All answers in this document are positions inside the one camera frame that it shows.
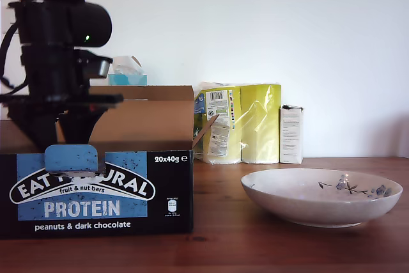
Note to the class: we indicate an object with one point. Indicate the grey gripper camera box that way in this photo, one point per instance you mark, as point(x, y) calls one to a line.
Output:
point(96, 65)

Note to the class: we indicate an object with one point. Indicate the white plate with blue flowers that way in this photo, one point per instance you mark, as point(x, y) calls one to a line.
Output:
point(319, 206)

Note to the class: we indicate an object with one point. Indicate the white paper tissue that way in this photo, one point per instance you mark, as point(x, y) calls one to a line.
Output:
point(126, 65)

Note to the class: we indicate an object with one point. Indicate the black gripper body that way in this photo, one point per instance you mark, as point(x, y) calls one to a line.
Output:
point(51, 74)

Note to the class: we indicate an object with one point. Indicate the yellow kitchen roll pack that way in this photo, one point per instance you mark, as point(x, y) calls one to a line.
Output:
point(255, 119)

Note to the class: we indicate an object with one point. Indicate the turquoise tissue box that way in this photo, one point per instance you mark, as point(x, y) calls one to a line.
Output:
point(128, 80)

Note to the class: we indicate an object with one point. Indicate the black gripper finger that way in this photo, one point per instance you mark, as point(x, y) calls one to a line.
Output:
point(35, 126)
point(78, 126)

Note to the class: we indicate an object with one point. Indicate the small white cardboard box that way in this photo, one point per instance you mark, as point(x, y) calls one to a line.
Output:
point(290, 138)

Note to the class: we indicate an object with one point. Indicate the brown carton snackbar box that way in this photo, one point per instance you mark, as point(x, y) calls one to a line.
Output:
point(96, 209)

